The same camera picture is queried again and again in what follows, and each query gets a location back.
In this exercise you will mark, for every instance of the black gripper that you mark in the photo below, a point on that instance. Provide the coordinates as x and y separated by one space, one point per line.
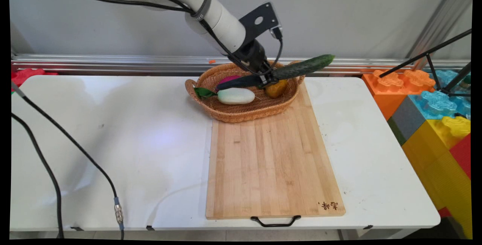
251 56

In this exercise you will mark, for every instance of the long dark green cucumber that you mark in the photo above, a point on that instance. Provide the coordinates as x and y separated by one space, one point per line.
301 68

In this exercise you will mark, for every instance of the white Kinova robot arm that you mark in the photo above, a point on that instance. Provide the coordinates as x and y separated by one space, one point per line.
211 15

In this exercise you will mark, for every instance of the yellow-brown potato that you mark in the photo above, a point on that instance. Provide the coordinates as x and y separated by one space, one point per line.
275 89

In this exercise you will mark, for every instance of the white radish with green leaf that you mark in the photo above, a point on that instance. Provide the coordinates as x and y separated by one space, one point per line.
236 96

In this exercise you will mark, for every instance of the pink toy vegetable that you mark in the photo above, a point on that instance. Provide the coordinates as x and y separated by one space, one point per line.
228 79

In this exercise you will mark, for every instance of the woven wicker basket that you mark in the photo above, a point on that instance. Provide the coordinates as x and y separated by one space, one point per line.
244 111

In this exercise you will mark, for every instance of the bamboo cutting board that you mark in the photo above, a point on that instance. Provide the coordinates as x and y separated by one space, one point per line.
271 169

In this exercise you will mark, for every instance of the orange giant building block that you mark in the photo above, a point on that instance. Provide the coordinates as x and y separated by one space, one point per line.
388 86

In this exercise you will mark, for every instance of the green giant building block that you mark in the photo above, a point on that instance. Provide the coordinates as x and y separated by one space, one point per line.
396 132

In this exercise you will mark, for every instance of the grey giant building block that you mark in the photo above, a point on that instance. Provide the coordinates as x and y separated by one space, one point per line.
408 118

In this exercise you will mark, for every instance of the black tripod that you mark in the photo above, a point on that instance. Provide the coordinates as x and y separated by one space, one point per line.
433 51

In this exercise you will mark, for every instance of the blue giant building block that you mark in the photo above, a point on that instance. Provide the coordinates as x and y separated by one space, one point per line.
437 103

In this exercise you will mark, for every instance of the yellow giant building block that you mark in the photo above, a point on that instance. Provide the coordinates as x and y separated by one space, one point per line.
437 166

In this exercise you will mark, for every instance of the red giant building block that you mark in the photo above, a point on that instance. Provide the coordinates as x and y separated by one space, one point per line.
462 154

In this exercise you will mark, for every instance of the red studded building block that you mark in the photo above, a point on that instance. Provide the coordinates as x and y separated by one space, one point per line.
30 75

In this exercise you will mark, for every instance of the horizontal aluminium rail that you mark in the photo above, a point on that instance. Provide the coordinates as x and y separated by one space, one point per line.
113 64

